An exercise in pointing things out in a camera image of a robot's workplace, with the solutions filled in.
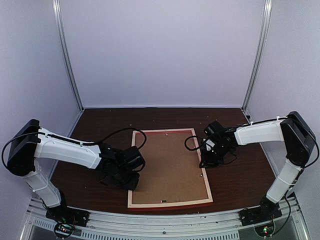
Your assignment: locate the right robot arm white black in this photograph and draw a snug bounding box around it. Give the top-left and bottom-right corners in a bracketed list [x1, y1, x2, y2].
[198, 111, 320, 221]

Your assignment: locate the right round led board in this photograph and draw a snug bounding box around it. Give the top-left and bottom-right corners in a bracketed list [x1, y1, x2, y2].
[254, 223, 275, 238]

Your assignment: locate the aluminium front rail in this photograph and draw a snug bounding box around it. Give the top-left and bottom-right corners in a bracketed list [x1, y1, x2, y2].
[18, 196, 312, 240]

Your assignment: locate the red wooden picture frame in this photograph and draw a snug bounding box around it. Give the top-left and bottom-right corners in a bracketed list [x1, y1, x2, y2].
[127, 128, 214, 213]

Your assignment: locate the left round led board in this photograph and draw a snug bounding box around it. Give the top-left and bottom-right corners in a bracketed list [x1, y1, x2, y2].
[53, 222, 75, 239]

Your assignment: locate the round led board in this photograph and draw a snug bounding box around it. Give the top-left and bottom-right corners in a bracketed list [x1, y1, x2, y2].
[254, 223, 275, 238]
[53, 222, 75, 239]

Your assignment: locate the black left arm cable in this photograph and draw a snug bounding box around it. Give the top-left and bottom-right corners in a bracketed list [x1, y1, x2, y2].
[94, 127, 148, 151]

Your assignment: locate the aluminium corner post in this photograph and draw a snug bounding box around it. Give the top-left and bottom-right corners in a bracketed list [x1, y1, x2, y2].
[51, 0, 85, 112]
[241, 0, 273, 113]

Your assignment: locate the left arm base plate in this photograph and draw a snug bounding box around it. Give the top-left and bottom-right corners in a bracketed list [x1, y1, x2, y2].
[45, 205, 90, 227]

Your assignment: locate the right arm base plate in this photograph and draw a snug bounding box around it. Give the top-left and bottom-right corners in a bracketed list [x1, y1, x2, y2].
[238, 206, 283, 226]

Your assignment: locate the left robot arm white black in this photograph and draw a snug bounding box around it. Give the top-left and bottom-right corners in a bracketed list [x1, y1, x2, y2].
[0, 119, 146, 222]

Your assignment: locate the left aluminium corner post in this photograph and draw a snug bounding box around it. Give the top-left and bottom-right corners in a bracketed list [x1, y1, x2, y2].
[51, 0, 85, 112]

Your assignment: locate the right aluminium corner post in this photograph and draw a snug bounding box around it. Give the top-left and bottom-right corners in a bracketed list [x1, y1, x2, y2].
[241, 0, 273, 113]

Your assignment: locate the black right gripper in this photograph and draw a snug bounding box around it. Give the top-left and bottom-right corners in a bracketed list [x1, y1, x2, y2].
[200, 142, 232, 168]

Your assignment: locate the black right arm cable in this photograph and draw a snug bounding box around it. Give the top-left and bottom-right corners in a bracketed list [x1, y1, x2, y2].
[184, 134, 203, 152]

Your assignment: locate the brown backing board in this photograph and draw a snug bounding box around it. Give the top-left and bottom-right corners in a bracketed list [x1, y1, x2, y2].
[131, 130, 210, 205]

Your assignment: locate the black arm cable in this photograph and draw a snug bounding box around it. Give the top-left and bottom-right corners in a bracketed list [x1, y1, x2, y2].
[94, 127, 148, 151]
[184, 134, 203, 152]

